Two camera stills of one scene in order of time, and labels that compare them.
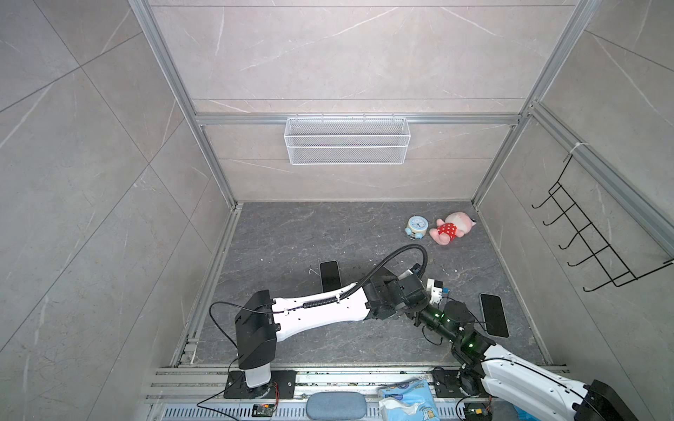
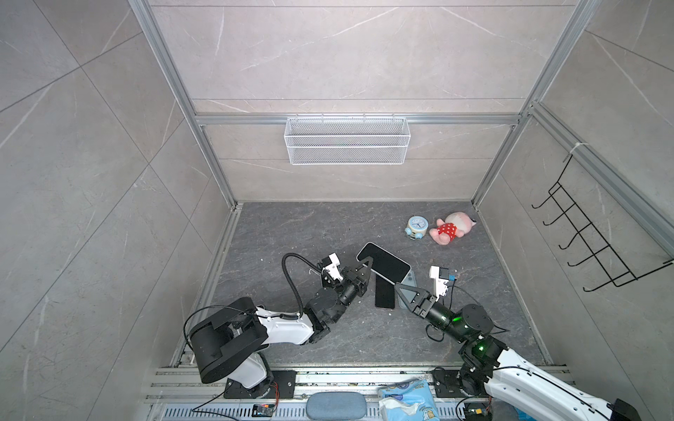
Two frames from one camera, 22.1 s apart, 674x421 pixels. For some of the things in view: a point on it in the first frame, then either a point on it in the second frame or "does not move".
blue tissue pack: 409,400 does not move
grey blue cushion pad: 336,406 does not move
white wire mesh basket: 347,141 does not move
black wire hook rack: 613,267 does not move
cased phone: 494,315 to 384,264
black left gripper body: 389,280 to 347,292
